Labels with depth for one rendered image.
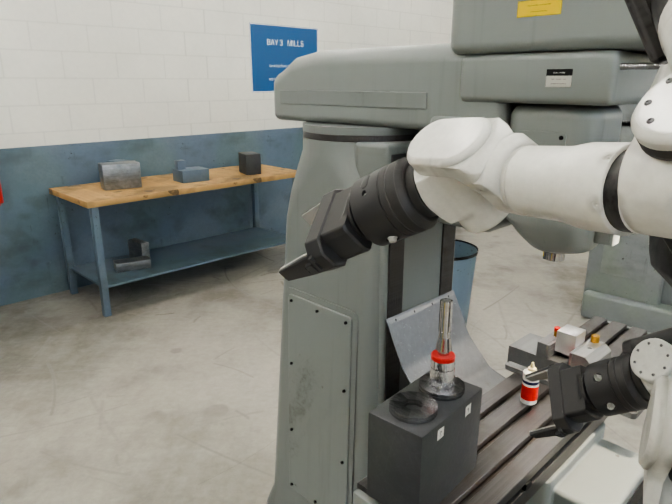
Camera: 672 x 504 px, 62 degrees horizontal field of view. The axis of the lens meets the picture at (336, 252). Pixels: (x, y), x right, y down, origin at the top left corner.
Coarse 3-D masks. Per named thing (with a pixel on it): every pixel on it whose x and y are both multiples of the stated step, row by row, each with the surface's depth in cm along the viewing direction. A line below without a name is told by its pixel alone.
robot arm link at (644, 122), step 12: (660, 24) 50; (660, 36) 50; (660, 84) 39; (648, 96) 39; (660, 96) 38; (636, 108) 39; (648, 108) 38; (660, 108) 37; (636, 120) 38; (648, 120) 37; (660, 120) 36; (636, 132) 38; (648, 132) 37; (660, 132) 36; (648, 144) 37; (660, 144) 36; (660, 156) 37
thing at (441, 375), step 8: (432, 360) 108; (432, 368) 109; (440, 368) 107; (448, 368) 107; (432, 376) 109; (440, 376) 108; (448, 376) 108; (432, 384) 109; (440, 384) 108; (448, 384) 108
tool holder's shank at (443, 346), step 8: (440, 304) 106; (448, 304) 104; (440, 312) 106; (448, 312) 105; (440, 320) 106; (448, 320) 105; (440, 328) 106; (448, 328) 106; (440, 336) 107; (448, 336) 106; (440, 344) 107; (448, 344) 107; (440, 352) 108; (448, 352) 108
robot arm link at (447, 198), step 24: (384, 168) 64; (408, 168) 62; (384, 192) 62; (408, 192) 61; (432, 192) 59; (456, 192) 58; (408, 216) 61; (432, 216) 63; (456, 216) 61; (480, 216) 60; (504, 216) 61
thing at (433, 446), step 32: (416, 384) 113; (384, 416) 102; (416, 416) 100; (448, 416) 102; (384, 448) 102; (416, 448) 97; (448, 448) 105; (384, 480) 104; (416, 480) 99; (448, 480) 107
